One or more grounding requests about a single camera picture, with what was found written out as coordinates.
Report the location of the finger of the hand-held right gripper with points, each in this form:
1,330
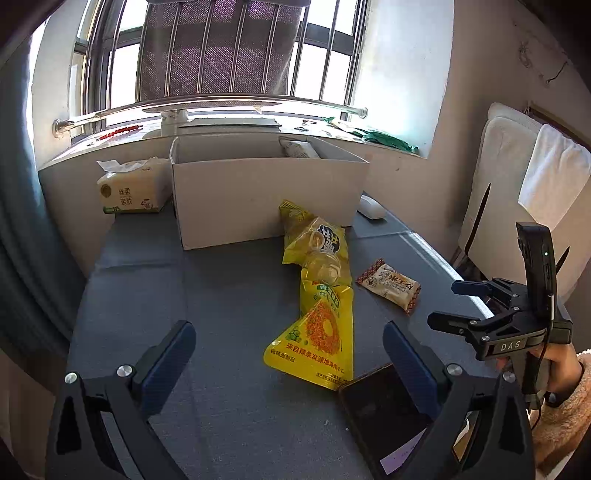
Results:
448,321
466,287

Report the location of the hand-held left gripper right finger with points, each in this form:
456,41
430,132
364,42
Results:
411,365

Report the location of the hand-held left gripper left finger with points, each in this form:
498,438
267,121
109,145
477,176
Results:
168,364

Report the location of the brown snack packet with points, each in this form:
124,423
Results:
390,286

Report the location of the clear jelly cup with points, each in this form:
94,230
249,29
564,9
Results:
323,268

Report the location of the yellow-green snack packet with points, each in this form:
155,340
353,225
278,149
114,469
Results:
323,237

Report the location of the white cardboard box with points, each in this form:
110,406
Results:
258,198

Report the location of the white snack packet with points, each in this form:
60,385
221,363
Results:
298,148

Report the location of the person's right forearm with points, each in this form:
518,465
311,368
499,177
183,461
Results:
568,424

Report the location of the person's right hand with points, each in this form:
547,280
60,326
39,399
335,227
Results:
563,369

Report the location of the black smartphone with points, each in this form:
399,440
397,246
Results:
378,415

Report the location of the white padded folding chair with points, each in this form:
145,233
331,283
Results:
498,184

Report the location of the white towel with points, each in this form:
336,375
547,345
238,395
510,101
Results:
558,175

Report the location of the green cloth on sill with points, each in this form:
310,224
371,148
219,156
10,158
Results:
388,139

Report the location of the tissue pack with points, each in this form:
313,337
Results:
129,194

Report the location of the teal curtain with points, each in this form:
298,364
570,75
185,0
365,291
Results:
27,230

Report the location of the stone window sill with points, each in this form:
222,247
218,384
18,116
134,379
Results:
83,154

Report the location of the white crumpled bag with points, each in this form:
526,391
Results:
173,117

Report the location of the cardboard sheet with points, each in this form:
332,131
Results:
231,122

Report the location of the steel window guard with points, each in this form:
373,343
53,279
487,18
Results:
184,102

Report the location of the grey hanging towel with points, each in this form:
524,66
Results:
217,50

